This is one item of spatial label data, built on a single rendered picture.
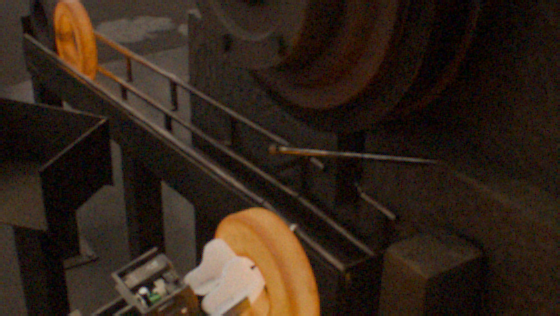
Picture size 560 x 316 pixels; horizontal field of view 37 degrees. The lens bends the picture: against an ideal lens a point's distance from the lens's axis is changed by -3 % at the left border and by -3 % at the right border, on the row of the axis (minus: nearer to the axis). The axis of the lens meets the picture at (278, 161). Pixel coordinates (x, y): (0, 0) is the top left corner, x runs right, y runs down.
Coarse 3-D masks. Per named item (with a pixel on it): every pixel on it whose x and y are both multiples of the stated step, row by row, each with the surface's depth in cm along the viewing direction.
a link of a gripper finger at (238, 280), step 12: (228, 264) 82; (240, 264) 83; (228, 276) 83; (240, 276) 84; (252, 276) 85; (216, 288) 83; (228, 288) 84; (240, 288) 85; (252, 288) 85; (204, 300) 83; (216, 300) 83; (228, 300) 84; (252, 300) 85; (216, 312) 83
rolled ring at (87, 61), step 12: (72, 0) 183; (60, 12) 186; (72, 12) 179; (84, 12) 180; (60, 24) 189; (72, 24) 180; (84, 24) 179; (60, 36) 191; (72, 36) 193; (84, 36) 179; (60, 48) 193; (72, 48) 193; (84, 48) 179; (96, 48) 181; (72, 60) 192; (84, 60) 180; (96, 60) 182; (72, 72) 189; (84, 72) 182; (96, 72) 184
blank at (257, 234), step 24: (240, 216) 87; (264, 216) 86; (240, 240) 88; (264, 240) 83; (288, 240) 84; (264, 264) 85; (288, 264) 82; (264, 288) 93; (288, 288) 82; (312, 288) 83; (264, 312) 90; (288, 312) 83; (312, 312) 83
